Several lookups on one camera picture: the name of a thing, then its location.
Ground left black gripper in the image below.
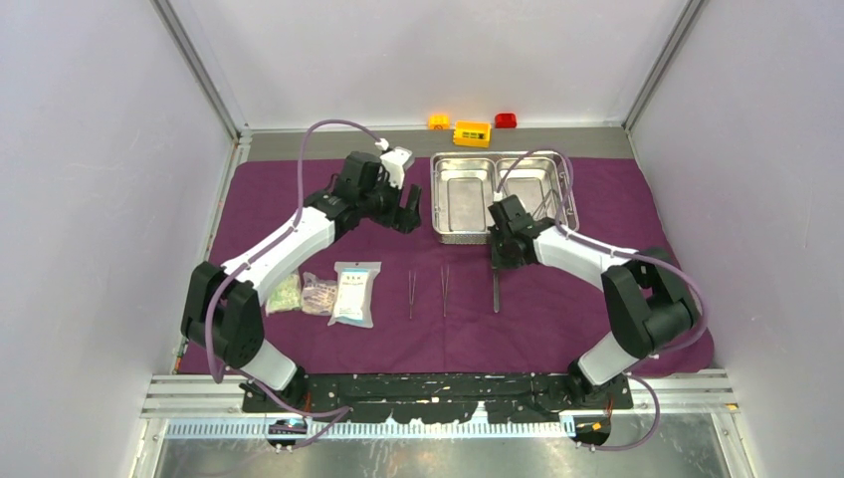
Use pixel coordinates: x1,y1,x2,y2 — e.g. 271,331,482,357
359,172,420,234

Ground steel surgical forceps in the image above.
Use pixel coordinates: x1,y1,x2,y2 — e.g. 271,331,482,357
531,189,569,222

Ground steel instrument tray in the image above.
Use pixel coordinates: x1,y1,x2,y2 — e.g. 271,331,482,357
431,150,579,245

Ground steel tweezers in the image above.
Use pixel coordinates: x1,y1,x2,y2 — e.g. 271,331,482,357
408,270,417,320
440,264,450,318

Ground purple cloth wrap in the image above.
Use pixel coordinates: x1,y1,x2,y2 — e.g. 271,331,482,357
177,154,717,377

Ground white sterile pouch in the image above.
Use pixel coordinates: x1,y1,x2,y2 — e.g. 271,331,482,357
327,262,381,329

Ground orange yellow toy block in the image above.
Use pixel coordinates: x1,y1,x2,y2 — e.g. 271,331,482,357
452,120,493,148

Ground pink clear packet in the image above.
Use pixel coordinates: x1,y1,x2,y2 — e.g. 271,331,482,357
302,272,338,317

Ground green packet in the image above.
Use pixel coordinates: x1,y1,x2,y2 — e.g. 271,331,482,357
265,272,302,315

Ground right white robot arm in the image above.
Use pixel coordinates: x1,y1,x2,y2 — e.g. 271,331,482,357
489,195,702,409

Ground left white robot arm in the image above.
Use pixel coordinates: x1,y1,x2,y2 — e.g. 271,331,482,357
180,147,421,412

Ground small orange block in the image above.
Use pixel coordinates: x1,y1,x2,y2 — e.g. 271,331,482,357
427,115,451,130

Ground red block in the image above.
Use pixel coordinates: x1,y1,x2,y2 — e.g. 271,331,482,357
494,112,518,128

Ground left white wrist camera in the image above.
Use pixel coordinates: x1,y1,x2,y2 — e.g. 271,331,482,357
375,138,414,189

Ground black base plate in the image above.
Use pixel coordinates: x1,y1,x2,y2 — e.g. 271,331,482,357
240,370,633,424

